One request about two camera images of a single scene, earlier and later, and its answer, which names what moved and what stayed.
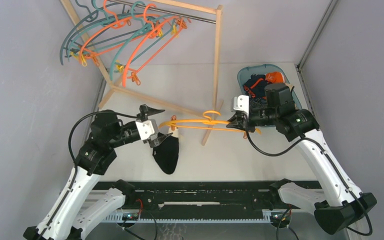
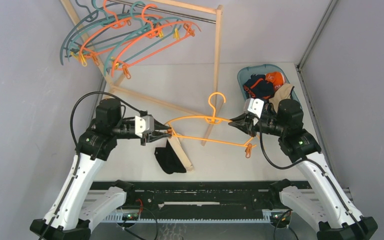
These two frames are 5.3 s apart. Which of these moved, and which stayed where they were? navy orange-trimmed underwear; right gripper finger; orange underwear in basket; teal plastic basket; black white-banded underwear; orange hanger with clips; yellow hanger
Moved: black white-banded underwear; orange hanger with clips; yellow hanger
Stayed: teal plastic basket; orange underwear in basket; right gripper finger; navy orange-trimmed underwear
